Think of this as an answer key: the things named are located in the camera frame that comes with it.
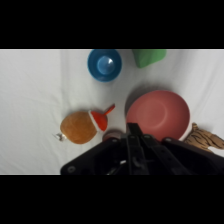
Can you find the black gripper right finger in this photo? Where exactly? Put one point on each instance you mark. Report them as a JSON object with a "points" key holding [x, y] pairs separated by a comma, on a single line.
{"points": [[163, 155]]}

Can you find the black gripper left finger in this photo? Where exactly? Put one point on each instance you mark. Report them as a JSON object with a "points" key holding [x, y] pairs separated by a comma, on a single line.
{"points": [[136, 150]]}

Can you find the blue cup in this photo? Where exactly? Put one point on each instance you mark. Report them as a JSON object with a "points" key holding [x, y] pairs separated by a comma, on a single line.
{"points": [[104, 65]]}

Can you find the pink bowl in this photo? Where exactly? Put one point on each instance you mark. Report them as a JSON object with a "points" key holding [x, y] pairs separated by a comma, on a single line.
{"points": [[160, 113]]}

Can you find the tiger striped plush toy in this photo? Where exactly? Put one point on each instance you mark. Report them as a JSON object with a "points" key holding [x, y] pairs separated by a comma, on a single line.
{"points": [[204, 140]]}

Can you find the brown plush with red hat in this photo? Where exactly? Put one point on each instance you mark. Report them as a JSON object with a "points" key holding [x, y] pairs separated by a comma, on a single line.
{"points": [[78, 128]]}

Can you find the green soft block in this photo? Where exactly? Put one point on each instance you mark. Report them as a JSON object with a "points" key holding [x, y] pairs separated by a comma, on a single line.
{"points": [[147, 57]]}

